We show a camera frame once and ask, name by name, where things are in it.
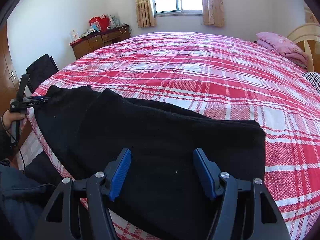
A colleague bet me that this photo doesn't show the red white plaid bedsheet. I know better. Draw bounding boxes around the red white plaid bedsheet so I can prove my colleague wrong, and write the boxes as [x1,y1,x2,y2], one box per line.
[16,31,320,240]

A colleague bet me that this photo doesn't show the cream wooden headboard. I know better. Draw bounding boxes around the cream wooden headboard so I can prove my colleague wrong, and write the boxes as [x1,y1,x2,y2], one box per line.
[287,23,320,73]

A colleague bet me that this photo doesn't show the brown wooden desk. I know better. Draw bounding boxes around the brown wooden desk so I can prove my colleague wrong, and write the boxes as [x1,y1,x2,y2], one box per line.
[70,24,131,60]

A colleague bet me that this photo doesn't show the person's left hand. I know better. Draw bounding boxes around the person's left hand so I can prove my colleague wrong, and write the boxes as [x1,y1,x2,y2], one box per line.
[2,110,27,131]

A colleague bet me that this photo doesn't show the left beige curtain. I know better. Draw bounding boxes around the left beige curtain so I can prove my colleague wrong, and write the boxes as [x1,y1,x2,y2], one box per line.
[136,0,156,28]

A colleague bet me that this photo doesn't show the pink folded blanket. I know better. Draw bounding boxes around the pink folded blanket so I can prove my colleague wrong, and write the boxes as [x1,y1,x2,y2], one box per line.
[256,32,309,66]

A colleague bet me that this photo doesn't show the right beige curtain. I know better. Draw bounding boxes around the right beige curtain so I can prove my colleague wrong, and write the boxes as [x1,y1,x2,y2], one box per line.
[202,0,225,28]

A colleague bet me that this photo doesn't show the striped pillow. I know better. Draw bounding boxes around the striped pillow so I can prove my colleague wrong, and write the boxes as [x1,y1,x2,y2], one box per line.
[302,72,320,93]

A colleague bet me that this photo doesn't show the black folding chair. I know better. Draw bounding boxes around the black folding chair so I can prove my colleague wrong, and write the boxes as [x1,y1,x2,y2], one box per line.
[25,54,59,93]

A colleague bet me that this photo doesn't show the brown wooden door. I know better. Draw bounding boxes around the brown wooden door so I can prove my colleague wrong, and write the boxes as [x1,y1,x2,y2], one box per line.
[0,24,19,114]

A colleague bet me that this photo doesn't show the beige curtain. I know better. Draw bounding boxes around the beige curtain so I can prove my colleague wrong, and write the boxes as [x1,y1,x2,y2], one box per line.
[136,0,156,28]
[202,0,225,28]

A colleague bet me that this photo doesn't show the dark sleeve forearm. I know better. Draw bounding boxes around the dark sleeve forearm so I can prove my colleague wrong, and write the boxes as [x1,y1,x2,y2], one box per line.
[1,127,61,239]

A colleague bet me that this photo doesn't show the yellow side curtain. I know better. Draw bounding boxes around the yellow side curtain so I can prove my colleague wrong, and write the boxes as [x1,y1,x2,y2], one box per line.
[304,3,319,25]

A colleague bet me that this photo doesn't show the black pants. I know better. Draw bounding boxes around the black pants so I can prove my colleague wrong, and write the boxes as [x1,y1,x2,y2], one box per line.
[35,86,265,239]

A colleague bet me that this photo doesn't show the red gift bag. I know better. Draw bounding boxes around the red gift bag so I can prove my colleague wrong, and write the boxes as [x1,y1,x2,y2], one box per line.
[89,14,110,32]

